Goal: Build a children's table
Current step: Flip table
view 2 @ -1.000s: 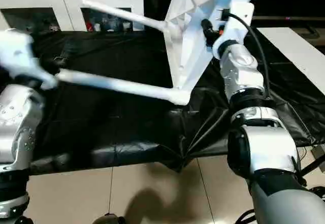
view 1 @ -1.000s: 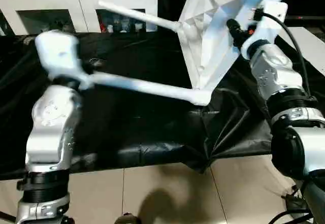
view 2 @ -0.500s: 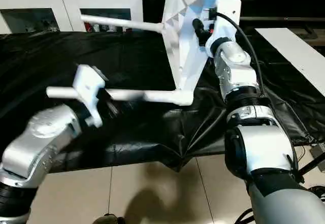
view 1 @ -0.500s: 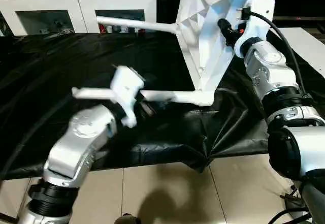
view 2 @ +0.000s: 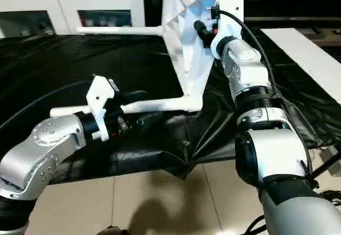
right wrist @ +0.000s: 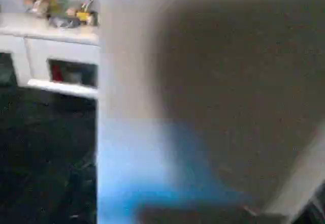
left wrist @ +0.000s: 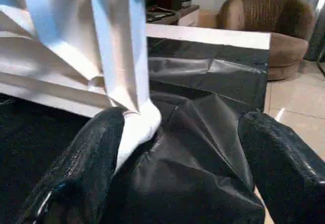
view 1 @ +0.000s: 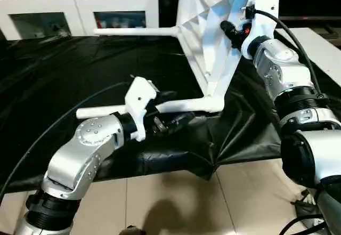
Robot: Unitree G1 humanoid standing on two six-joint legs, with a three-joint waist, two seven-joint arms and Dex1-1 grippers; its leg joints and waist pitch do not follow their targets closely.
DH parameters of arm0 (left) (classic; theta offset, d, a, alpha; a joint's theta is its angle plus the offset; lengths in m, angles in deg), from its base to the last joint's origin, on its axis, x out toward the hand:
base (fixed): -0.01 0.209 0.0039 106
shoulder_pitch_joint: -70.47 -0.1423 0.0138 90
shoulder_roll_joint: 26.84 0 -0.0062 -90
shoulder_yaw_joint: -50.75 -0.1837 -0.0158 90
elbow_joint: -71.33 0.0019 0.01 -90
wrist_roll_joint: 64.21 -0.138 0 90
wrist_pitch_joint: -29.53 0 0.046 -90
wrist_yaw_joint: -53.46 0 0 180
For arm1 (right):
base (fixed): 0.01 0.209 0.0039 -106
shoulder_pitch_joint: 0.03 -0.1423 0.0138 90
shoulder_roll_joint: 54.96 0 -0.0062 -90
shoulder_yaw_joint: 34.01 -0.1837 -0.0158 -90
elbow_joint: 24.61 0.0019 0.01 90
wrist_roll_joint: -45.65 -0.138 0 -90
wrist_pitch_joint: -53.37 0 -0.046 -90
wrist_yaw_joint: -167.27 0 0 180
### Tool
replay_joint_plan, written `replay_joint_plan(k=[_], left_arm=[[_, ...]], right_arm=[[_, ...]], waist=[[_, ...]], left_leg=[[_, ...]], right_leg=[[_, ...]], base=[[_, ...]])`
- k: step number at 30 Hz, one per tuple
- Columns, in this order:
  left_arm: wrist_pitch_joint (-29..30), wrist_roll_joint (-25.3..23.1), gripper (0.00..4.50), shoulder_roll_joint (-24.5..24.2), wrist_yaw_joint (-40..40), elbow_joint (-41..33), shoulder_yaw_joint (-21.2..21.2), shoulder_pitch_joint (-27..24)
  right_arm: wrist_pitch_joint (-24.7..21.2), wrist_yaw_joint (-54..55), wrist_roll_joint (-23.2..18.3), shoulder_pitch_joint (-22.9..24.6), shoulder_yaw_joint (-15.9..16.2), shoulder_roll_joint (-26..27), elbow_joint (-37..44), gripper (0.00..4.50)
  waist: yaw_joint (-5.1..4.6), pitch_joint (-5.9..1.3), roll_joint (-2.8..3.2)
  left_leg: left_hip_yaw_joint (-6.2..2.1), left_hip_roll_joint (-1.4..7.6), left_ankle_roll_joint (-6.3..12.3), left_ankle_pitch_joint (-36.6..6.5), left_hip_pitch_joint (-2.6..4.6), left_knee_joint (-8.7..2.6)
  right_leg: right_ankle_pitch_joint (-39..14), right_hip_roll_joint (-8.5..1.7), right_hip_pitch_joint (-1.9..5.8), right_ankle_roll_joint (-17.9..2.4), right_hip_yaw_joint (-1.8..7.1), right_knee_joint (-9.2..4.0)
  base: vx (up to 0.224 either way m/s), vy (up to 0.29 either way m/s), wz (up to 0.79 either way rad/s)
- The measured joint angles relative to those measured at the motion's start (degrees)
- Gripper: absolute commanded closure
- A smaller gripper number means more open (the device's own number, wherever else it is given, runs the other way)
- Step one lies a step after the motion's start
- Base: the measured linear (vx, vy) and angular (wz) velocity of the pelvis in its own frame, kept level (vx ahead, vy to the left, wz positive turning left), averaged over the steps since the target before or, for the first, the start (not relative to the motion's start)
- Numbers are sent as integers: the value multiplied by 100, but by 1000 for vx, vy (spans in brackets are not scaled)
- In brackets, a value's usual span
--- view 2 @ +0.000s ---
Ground white plastic table leg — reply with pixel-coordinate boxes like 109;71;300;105
76;26;167;36
50;95;204;119

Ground black horizontal bar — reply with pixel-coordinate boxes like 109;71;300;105
242;15;341;23

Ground white plastic table top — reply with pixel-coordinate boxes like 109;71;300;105
160;0;240;113

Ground white flat board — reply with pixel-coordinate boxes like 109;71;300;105
260;27;341;107

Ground black stand with white label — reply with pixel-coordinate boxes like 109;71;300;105
312;147;341;181

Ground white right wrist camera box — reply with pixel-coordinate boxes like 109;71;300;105
212;0;246;32

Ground black work mat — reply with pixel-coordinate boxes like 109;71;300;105
0;28;341;181

